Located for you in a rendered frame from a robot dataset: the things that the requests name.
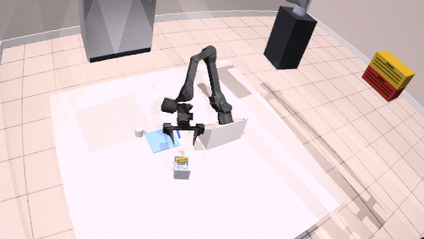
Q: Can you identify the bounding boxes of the light blue flat mat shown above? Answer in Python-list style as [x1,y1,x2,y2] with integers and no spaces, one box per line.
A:
[144,129,180,153]

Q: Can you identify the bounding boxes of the yellow round plate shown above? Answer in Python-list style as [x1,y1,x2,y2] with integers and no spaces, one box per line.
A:
[176,157,188,162]

